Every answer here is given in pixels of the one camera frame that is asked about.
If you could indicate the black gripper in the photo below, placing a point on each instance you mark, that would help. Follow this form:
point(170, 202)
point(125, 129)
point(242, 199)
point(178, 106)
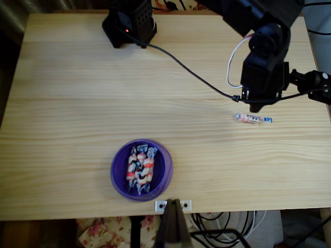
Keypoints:
point(254, 106)

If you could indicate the striped candy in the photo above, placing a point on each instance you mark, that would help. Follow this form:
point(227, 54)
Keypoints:
point(149, 165)
point(141, 175)
point(131, 169)
point(249, 118)

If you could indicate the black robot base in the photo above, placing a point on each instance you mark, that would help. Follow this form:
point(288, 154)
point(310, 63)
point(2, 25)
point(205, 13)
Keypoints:
point(139, 18)

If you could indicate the purple plastic bowl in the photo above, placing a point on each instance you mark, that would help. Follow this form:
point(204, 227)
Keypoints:
point(119, 178)

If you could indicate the floral patterned fabric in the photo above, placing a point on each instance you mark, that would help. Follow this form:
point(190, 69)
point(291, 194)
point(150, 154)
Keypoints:
point(188, 3)

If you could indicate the grey fabric cushion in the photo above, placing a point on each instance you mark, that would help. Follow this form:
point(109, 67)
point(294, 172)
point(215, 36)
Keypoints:
point(269, 230)

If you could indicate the floral patterned cloth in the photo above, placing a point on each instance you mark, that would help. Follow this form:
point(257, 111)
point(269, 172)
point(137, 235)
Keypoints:
point(103, 232)

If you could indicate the silver metal bracket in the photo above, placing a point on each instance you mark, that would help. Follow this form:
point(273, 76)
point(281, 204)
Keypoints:
point(186, 205)

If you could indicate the black vertical post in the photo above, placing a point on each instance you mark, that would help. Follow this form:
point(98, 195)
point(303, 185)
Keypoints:
point(135, 232)

